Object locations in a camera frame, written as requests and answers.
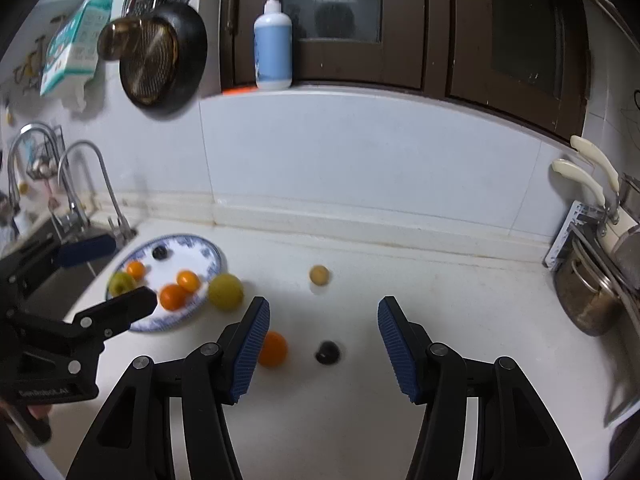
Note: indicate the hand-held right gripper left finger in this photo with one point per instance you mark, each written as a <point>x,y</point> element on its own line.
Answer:
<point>250,345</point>

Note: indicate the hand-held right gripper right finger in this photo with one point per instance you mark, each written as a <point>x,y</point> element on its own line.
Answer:
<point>397,345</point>

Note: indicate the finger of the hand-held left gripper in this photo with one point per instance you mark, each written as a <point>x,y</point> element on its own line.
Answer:
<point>85,251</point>
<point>125,307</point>

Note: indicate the green citrus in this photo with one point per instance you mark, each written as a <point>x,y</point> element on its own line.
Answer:
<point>121,284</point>

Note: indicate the orange tangerine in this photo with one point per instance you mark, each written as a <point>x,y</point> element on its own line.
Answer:
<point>135,270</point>
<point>275,349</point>
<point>187,280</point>
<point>173,296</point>

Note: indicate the pale yellow citrus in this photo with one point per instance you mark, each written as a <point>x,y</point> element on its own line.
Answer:
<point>225,291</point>

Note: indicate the dark plum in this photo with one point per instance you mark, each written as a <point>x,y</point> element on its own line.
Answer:
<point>327,351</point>
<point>160,252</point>

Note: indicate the blue patterned white plate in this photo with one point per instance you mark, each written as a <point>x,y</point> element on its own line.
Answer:
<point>192,260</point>

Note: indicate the small brown kiwi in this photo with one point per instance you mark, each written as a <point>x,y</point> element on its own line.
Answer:
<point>319,275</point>

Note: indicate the stainless steel sink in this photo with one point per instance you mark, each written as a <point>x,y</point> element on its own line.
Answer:
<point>80,280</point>

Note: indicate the thin steel gooseneck faucet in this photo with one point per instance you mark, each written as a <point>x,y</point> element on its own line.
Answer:
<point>107,185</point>

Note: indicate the large steel kitchen faucet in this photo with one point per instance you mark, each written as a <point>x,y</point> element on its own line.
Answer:
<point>32,126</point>

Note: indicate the stainless steel pot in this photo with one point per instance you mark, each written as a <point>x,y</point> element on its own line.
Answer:
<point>582,290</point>

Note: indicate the steel dish rack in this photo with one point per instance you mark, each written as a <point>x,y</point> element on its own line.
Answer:
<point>564,240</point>

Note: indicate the brass perforated strainer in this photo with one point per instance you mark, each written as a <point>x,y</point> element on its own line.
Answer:
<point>150,60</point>

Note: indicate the teal paper towel pack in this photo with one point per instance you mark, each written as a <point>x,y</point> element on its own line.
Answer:
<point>75,45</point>

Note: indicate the hanging small brass pot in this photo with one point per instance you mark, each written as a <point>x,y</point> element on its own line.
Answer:
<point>117,37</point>

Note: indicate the small orange object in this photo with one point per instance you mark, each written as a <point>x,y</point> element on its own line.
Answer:
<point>239,91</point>

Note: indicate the black frying pan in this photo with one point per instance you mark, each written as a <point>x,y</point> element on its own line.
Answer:
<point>194,45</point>

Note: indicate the steel utensil holder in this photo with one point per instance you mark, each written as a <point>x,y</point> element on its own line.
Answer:
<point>629,195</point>

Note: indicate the white blue pump bottle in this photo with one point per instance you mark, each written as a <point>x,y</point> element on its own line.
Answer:
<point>272,45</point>

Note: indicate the metal wall hooks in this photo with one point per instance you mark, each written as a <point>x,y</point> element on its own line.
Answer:
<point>30,67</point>

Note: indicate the dark wooden window frame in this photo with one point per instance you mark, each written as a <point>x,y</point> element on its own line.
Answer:
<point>435,35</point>

